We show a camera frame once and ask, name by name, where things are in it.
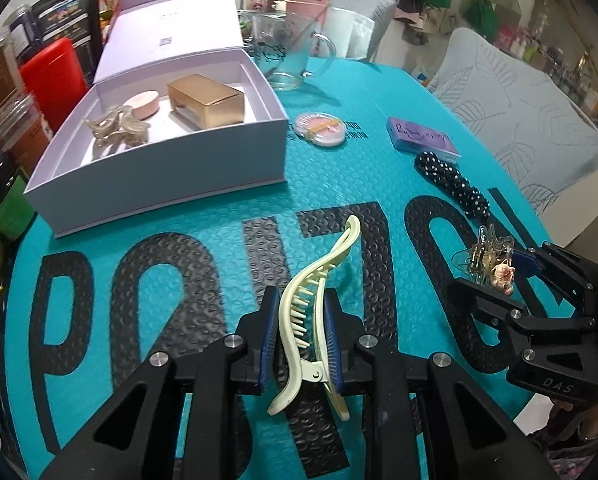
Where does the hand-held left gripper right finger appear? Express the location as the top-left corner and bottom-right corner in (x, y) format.
(321, 302), (535, 480)

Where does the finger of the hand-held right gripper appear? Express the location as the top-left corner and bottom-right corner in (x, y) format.
(452, 277), (598, 336)
(512, 242), (598, 311)

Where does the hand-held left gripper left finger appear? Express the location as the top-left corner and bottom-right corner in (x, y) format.
(61, 285), (282, 480)

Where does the cream banana hair clip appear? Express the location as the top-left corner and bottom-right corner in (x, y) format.
(266, 215), (362, 418)

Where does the transparent hair claw bear charm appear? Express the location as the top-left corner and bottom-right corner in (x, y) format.
(452, 225), (517, 296)

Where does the black polka dot hair clip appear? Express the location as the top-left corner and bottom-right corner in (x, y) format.
(414, 151), (492, 220)

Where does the small purple box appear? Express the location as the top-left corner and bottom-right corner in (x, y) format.
(386, 116), (462, 167)

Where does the lavender gift box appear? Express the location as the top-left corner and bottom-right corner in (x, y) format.
(24, 0), (289, 238)

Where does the pink blush compact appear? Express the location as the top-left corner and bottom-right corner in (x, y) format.
(293, 111), (349, 148)

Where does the gold cardboard box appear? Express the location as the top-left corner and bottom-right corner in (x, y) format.
(166, 74), (246, 130)

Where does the pearly hair claw clip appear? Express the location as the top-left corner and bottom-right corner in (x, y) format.
(84, 104), (150, 153)

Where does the person's right forearm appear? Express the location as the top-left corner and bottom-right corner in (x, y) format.
(549, 400), (598, 443)

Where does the person's patterned clothing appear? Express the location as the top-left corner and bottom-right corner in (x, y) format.
(529, 430), (598, 480)

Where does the grey leaf pattern chair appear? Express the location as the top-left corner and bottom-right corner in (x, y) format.
(426, 27), (598, 241)

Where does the row of small bottles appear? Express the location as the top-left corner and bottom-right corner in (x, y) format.
(499, 0), (598, 111)

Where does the pink round case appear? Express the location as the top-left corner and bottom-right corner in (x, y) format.
(129, 90), (161, 120)

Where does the glass mug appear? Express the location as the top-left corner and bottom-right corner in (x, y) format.
(251, 12), (337, 92)

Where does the green box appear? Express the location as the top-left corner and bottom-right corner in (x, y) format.
(0, 175), (37, 241)

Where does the red plastic container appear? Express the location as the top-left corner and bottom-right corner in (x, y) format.
(20, 37), (90, 133)

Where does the cluster of clear plastic jars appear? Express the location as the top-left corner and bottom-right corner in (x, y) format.
(0, 5), (54, 171)

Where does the black snack bag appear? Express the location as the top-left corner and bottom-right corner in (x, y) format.
(9, 0), (102, 68)

